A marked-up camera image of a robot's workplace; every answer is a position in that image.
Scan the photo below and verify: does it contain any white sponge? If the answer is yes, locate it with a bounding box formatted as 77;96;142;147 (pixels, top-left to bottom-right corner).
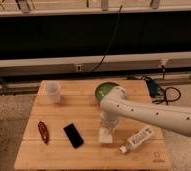
99;131;113;144

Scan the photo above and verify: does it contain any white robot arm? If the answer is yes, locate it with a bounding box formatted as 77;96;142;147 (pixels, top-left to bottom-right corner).
98;86;191;137

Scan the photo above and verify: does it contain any white ceramic cup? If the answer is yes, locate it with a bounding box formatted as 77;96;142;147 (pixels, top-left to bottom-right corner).
44;82;61;103

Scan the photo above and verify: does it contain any green bowl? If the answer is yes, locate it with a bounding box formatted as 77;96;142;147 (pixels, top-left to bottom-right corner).
95;82;117;103

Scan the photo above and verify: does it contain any clear plastic bottle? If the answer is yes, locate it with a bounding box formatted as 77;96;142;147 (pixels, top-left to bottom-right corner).
120;126;154;154

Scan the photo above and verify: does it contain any black smartphone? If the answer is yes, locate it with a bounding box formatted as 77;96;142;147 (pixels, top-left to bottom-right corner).
64;123;84;148

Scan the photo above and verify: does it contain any wooden table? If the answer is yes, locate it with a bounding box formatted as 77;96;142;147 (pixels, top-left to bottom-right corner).
14;80;171;171

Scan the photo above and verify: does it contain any blue power adapter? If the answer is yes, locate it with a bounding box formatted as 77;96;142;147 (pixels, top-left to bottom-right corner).
146;80;161;98

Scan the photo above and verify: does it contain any black coiled cable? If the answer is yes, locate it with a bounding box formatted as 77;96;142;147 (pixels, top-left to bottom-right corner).
153;85;182;105

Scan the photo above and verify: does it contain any white wall plug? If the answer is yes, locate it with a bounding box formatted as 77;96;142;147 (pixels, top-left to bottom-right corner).
160;59;168;67

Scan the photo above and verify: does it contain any black hanging cable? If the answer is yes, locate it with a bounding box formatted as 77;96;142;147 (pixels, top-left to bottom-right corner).
90;4;124;73

